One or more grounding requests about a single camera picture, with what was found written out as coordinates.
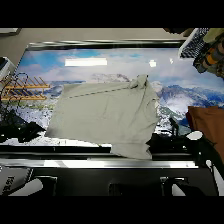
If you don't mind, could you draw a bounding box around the pale green T-shirt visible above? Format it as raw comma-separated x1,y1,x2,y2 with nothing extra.
44,73,162,161

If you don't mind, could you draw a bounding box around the brown garment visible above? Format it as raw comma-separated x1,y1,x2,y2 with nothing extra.
185,105,224,162

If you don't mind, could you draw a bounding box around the silver frame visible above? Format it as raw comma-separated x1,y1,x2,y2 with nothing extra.
0,155,201,197

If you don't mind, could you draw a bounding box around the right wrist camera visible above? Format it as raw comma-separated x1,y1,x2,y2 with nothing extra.
168,116,180,136

